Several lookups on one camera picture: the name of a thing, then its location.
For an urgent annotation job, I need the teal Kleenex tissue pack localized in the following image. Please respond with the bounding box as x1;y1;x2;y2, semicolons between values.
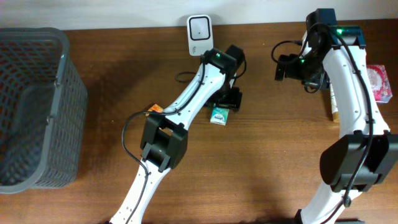
210;107;229;126

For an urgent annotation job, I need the white Pantene tube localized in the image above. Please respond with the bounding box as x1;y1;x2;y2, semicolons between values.
330;84;340;123

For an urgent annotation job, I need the red purple tissue pack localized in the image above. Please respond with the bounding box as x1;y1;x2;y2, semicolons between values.
366;65;393;103

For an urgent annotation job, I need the orange tissue pack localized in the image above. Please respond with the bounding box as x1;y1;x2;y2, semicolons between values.
148;104;164;113

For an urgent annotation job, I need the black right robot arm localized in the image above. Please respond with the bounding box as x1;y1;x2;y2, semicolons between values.
275;8;397;223

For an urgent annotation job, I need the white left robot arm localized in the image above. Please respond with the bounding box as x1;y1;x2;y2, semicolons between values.
109;45;247;224

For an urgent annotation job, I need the white barcode scanner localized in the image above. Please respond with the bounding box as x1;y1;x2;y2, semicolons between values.
187;14;214;57

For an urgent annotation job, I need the grey plastic basket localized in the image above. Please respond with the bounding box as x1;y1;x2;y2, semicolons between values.
1;28;88;194

